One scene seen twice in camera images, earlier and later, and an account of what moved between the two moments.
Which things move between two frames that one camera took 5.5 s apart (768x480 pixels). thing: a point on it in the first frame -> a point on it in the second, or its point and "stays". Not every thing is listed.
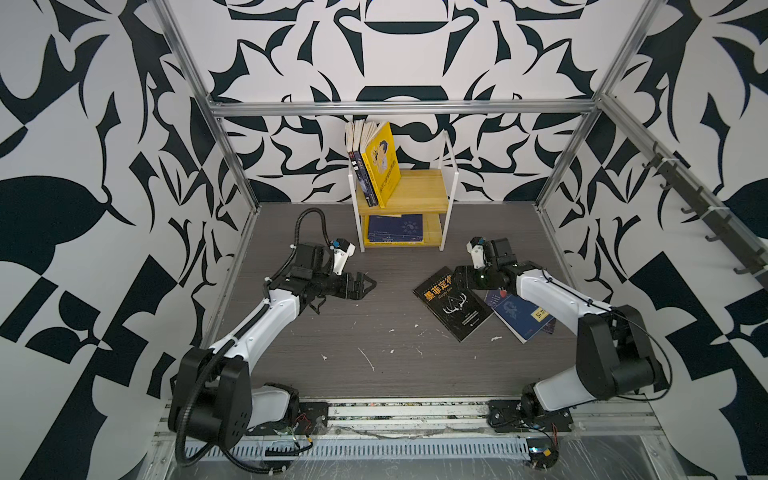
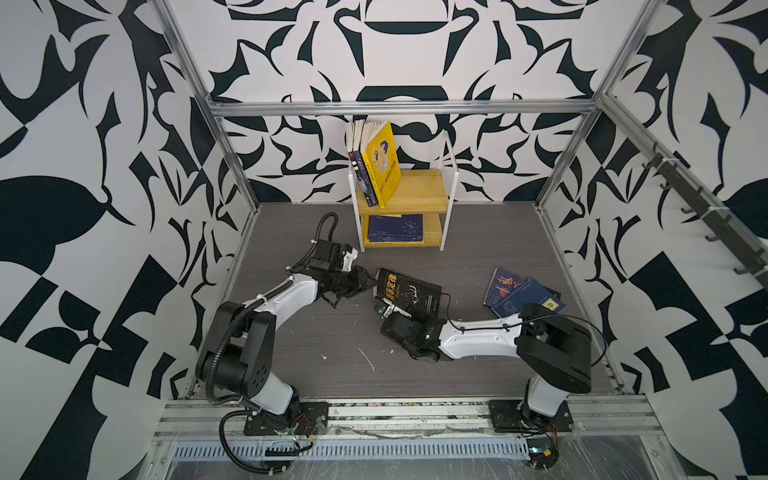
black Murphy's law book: (459, 309) -> (408, 295)
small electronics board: (542, 452) stays
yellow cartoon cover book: (380, 160) stays
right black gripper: (470, 282) -> (426, 322)
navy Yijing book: (395, 228) stays
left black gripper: (346, 292) stays
